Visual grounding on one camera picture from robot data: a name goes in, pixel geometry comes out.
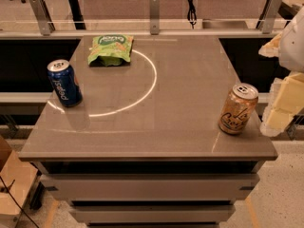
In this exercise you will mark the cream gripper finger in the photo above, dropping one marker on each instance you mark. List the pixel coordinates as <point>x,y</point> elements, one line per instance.
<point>271,49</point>
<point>286,99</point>

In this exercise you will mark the orange LaCroix soda can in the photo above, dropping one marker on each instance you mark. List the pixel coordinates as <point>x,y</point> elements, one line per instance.
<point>240,103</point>

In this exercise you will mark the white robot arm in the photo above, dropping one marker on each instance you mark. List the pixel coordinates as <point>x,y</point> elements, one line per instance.
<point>291,48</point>

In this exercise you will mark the green rice chip bag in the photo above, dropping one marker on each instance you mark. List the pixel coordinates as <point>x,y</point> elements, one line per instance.
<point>110,50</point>

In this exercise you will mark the blue Pepsi can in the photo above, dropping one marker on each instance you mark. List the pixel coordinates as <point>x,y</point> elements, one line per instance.
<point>62,77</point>

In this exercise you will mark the grey drawer cabinet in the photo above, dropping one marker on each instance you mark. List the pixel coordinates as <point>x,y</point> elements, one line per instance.
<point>143,149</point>

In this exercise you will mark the black table leg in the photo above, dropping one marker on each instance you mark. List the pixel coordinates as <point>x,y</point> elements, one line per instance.
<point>76,14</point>

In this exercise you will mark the cardboard box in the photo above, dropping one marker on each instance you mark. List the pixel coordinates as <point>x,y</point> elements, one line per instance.
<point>17,179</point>

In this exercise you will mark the right metal rail bracket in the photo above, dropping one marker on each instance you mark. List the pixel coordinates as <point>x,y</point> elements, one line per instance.
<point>267,23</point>

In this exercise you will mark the metal rail bracket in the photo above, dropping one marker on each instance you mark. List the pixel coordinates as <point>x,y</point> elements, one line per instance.
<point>267,23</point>
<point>42,16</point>
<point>154,7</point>

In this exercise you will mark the middle metal rail bracket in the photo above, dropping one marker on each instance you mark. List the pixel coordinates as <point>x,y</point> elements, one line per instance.
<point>154,7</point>

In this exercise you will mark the left metal rail bracket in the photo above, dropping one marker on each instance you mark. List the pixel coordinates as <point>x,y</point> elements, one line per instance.
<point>42,16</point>

